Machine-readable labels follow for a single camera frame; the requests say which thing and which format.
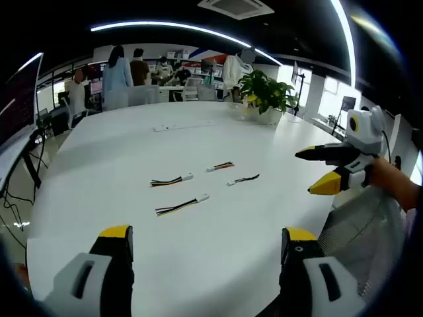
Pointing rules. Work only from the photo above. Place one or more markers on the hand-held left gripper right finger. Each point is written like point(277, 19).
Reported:
point(314, 274)

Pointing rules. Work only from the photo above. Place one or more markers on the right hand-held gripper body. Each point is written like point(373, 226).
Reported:
point(367, 132)

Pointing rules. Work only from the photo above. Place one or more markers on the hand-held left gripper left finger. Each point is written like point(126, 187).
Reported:
point(99, 274)

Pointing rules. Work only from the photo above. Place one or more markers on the grey mesh office chair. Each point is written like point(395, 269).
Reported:
point(363, 231)

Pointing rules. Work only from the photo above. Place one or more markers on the white plant pot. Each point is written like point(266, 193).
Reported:
point(269, 117)

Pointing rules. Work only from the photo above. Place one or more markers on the green potted plant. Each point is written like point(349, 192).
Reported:
point(264, 89)

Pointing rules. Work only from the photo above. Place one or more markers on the straight ceiling light strip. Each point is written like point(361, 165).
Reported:
point(347, 39)

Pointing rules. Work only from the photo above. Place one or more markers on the clear glass bowl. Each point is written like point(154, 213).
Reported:
point(239, 112)

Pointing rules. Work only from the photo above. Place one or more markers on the black monitor stand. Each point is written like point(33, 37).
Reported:
point(31, 165)

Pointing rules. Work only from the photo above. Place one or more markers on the white office chair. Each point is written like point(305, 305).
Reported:
point(143, 95)
point(206, 92)

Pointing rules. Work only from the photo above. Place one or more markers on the shelf of white boxes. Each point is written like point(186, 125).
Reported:
point(191, 61)

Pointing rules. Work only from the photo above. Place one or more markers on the ceiling air vent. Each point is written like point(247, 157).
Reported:
point(236, 6)

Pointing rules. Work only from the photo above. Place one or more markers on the large dark monitor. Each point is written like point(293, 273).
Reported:
point(18, 99)

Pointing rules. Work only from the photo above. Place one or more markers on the curved ceiling light strip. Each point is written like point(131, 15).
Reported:
point(172, 26)

